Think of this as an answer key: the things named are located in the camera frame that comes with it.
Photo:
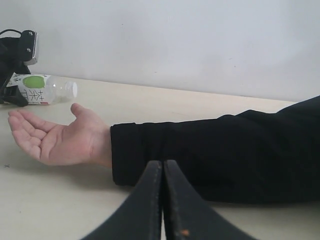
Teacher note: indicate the person's open bare hand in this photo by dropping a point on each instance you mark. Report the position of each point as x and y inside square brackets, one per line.
[87, 140]

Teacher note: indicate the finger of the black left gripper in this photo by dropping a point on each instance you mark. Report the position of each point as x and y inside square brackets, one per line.
[140, 216]

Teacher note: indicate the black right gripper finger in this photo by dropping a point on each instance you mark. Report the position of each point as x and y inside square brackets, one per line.
[187, 216]

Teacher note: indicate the forearm in black sleeve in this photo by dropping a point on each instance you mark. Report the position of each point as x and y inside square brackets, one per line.
[249, 158]

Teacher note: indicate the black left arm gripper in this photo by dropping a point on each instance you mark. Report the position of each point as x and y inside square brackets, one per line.
[8, 66]

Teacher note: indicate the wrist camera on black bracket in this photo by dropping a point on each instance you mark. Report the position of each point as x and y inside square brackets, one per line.
[27, 51]

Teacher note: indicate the tea bottle with white label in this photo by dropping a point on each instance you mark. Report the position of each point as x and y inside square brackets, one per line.
[40, 89]

